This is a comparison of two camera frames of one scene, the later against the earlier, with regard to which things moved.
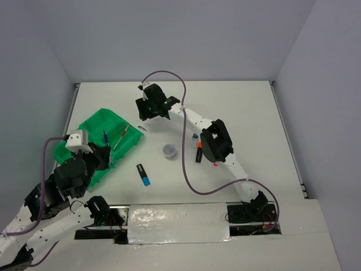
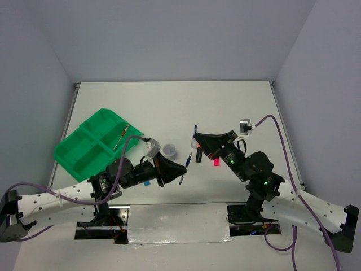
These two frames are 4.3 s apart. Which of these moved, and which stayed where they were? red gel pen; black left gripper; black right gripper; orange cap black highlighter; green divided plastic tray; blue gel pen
Moved: blue gel pen; black left gripper; black right gripper
Stayed: green divided plastic tray; red gel pen; orange cap black highlighter
